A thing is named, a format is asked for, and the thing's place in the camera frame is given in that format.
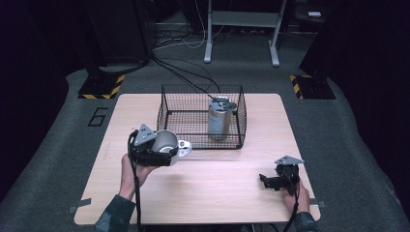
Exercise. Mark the small white box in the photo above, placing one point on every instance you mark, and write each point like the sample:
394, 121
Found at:
314, 14

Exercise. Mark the black stand base hazard stripes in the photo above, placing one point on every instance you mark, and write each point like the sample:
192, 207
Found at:
100, 87
312, 87

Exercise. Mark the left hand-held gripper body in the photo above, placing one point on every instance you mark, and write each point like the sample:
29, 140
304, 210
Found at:
143, 137

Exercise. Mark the grey tape strip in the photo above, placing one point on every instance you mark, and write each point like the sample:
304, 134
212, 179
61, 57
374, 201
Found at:
319, 203
79, 205

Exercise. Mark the silver metal mug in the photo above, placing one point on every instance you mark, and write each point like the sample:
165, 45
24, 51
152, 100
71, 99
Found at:
166, 140

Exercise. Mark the white metal desk frame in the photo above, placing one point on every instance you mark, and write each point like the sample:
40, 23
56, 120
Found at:
245, 19

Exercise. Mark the steel tumbler with straw lid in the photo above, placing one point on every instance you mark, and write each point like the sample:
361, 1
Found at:
219, 121

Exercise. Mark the person's right hand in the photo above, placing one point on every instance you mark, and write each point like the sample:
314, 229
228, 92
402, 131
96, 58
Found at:
301, 201

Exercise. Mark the person's left hand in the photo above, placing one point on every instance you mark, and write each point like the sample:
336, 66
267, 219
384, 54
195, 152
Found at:
130, 180

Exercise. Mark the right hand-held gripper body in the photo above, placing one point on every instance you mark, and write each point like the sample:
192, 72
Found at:
288, 174

